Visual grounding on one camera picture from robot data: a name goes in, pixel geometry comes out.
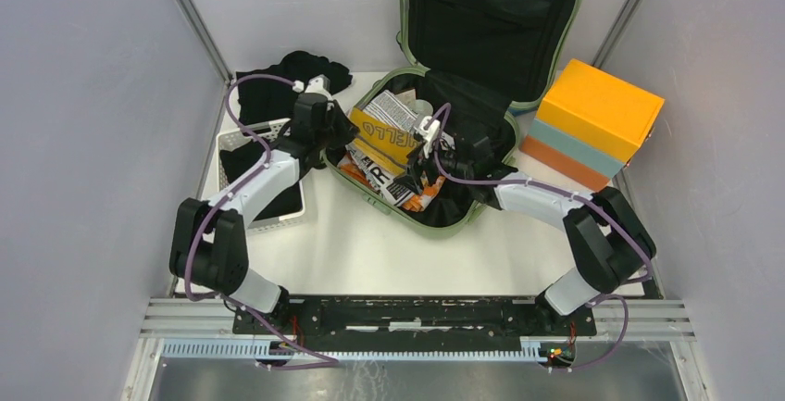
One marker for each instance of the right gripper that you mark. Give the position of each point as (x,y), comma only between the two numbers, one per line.
(419,164)

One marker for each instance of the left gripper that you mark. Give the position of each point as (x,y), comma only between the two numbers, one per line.
(348,131)

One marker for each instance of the yellow black garment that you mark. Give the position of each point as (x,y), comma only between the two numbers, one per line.
(385,145)

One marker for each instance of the black white newspaper-print garment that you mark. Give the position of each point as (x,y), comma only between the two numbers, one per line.
(394,110)

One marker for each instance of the white plastic basket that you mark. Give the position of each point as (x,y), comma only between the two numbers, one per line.
(236,153)

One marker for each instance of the green hard-shell suitcase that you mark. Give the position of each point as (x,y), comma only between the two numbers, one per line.
(489,59)

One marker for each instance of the orange white garment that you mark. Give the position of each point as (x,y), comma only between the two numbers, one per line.
(379,181)

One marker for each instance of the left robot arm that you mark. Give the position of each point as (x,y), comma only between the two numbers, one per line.
(209,246)

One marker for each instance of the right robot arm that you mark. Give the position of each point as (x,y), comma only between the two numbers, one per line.
(608,243)

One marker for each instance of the round pale green jar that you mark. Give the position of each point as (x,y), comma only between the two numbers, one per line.
(422,107)

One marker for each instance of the black cloth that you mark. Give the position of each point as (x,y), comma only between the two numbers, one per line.
(262,100)

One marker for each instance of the orange blue stacked box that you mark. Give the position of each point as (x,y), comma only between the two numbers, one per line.
(590,124)

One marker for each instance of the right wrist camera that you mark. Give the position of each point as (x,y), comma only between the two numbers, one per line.
(428,132)

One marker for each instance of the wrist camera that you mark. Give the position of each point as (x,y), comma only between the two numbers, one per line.
(428,132)
(319,85)

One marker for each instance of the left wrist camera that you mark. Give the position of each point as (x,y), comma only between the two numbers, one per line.
(319,85)

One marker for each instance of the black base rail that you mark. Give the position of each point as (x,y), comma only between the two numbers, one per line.
(388,328)

